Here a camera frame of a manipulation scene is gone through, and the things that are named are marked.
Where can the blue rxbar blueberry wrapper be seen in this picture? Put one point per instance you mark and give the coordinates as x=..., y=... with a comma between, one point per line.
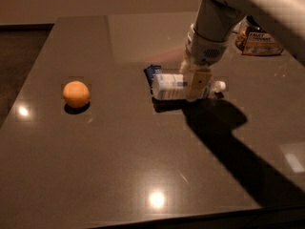
x=151, y=71

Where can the blue labelled plastic bottle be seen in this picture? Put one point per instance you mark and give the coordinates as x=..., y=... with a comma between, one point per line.
x=173, y=86

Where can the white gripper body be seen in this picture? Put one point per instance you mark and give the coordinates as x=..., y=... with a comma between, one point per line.
x=203, y=52

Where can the orange fruit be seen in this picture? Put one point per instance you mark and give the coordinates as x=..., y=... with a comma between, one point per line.
x=76, y=94

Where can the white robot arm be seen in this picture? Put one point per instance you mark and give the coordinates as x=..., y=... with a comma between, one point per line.
x=208, y=36

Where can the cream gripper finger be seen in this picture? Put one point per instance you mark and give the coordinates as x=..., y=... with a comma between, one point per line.
x=187, y=66
x=197, y=82

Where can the black lidded snack jar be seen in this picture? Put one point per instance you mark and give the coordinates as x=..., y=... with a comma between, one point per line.
x=252, y=40

